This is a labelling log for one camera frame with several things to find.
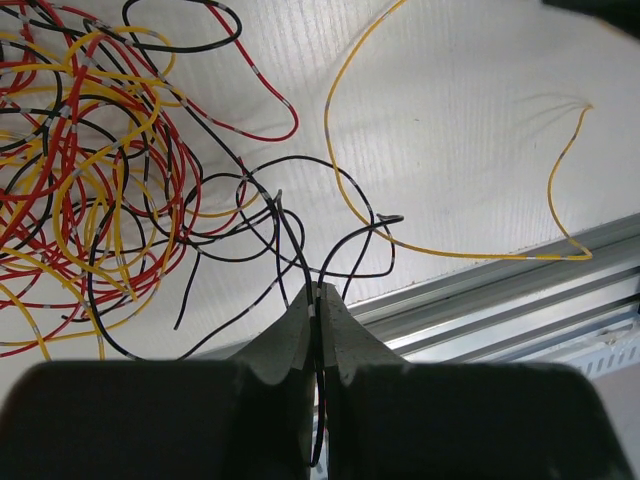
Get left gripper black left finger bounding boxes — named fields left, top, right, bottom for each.
left=1, top=285, right=319, bottom=479

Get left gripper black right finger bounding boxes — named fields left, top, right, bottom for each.
left=317, top=284, right=634, bottom=479

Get black wire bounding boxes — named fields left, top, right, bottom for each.
left=87, top=154, right=405, bottom=469

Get yellow wire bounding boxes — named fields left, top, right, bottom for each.
left=323, top=0, right=595, bottom=262

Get red yellow black wires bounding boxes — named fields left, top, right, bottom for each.
left=0, top=0, right=301, bottom=361

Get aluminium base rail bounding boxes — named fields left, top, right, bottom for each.
left=350, top=215, right=639, bottom=378

